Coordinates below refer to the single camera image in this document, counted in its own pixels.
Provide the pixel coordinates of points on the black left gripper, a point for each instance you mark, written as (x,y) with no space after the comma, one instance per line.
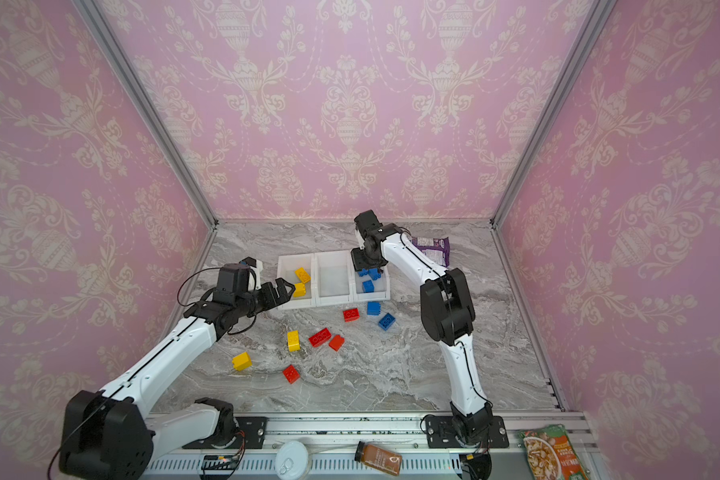
(273,300)

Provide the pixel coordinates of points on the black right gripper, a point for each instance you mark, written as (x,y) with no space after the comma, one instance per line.
(368,260)

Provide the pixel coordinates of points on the yellow lego brick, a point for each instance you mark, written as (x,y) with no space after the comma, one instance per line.
(303,275)
(293,341)
(299,290)
(242,361)

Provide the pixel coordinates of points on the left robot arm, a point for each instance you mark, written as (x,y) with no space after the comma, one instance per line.
(107,433)

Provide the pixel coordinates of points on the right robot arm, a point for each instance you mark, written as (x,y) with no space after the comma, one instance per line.
(447,315)

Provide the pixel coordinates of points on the white right bin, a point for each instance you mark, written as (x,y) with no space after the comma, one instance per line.
(382,286)

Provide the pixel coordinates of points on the purple snack packet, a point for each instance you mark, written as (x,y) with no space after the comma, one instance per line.
(436,249)

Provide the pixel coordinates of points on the white left bin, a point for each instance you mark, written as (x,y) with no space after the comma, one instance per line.
(286,266)

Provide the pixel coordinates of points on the long red lego brick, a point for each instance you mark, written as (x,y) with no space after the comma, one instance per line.
(320,338)

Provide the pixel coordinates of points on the white round lid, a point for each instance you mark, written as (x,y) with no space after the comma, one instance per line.
(292,461)

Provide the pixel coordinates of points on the brown spice jar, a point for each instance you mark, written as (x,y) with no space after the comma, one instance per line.
(378,458)

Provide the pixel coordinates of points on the green food packet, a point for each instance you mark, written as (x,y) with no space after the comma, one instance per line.
(551,455)

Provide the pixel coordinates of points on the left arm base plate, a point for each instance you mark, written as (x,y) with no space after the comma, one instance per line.
(248,431)

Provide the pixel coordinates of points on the aluminium front rail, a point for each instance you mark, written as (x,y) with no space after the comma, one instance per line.
(331,440)

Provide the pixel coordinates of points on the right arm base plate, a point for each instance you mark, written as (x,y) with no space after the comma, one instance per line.
(442,432)

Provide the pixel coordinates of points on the grey corner post left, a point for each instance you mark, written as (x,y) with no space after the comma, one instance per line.
(94,18)

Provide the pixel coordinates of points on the grey corner post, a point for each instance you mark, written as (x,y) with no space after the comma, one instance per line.
(94,18)
(592,27)

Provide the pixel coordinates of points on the grey corner post right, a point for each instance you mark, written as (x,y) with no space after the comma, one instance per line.
(592,27)

